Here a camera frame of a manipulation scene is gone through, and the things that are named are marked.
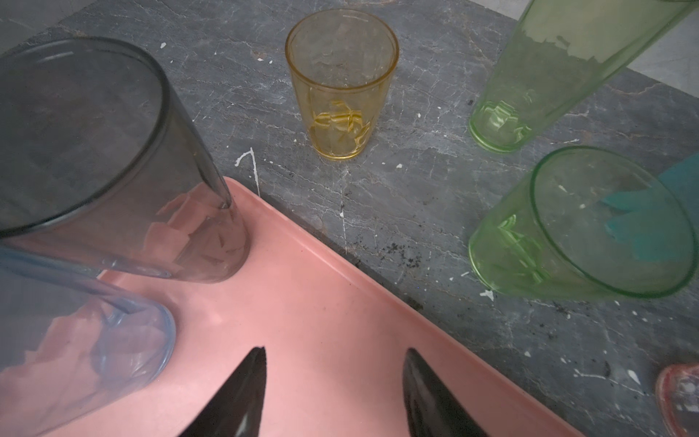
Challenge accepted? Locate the pink plastic tray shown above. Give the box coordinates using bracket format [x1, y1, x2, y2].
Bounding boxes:
[58, 180, 575, 436]

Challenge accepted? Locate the yellow short glass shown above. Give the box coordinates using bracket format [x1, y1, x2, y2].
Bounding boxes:
[285, 8, 400, 161]

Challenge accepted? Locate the dark grey tall glass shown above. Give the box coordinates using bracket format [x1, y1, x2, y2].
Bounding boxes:
[1, 38, 250, 283]

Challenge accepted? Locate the teal tall glass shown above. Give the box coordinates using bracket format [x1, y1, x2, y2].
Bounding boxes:
[604, 154, 698, 262]

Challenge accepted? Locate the pink short glass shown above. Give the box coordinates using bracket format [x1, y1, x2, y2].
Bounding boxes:
[655, 363, 698, 436]

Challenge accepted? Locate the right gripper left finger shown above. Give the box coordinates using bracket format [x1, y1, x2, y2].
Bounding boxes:
[180, 347, 267, 437]

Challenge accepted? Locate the green short glass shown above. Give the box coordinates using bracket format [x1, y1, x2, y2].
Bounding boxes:
[468, 146, 698, 300]

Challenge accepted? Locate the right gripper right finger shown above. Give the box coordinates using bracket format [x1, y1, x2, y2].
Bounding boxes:
[402, 348, 487, 437]

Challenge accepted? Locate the blue tall glass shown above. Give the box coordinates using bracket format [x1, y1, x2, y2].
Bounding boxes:
[1, 249, 176, 436]

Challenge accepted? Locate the green tall glass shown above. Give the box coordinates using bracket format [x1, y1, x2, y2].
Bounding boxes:
[469, 0, 698, 153]

